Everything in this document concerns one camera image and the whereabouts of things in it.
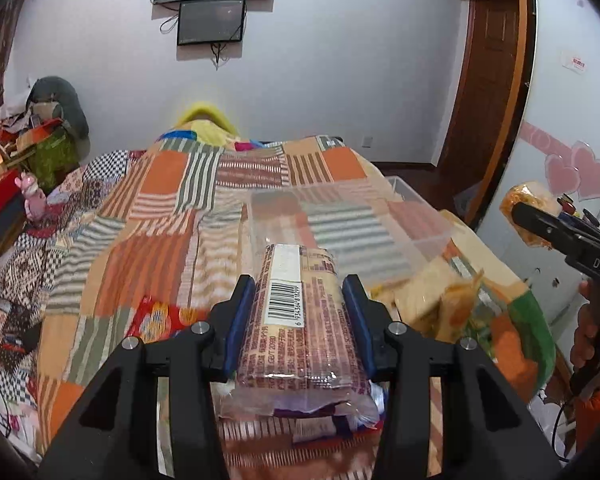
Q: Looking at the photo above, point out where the brown printed biscuit pack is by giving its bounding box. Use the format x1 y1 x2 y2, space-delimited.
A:
220 244 380 426

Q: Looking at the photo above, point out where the right hand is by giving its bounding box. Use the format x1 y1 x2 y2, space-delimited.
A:
570 302 598 370

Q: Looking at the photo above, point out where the white cabinet with heart stickers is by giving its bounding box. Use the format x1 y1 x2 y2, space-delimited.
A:
474 0 600 351

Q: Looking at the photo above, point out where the brown wooden door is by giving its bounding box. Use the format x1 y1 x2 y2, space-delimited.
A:
436 0 524 201

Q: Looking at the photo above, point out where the clear plastic storage bin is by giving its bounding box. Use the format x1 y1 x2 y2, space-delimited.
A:
247 177 451 289

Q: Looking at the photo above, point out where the patchwork striped quilt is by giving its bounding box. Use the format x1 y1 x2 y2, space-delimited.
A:
0 134 556 480

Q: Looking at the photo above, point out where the pink plush toy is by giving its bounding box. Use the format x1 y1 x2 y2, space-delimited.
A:
15 171 46 222

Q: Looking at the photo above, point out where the red and black box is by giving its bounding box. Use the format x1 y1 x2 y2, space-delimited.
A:
0 168 24 240

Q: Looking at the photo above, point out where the pile of clothes and bags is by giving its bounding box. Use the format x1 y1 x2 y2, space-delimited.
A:
0 76 91 192

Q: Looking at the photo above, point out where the yellow headboard cushion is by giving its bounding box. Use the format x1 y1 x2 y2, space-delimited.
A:
173 102 240 148

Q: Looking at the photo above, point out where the small black wall monitor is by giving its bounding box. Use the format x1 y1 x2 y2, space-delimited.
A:
176 0 247 46

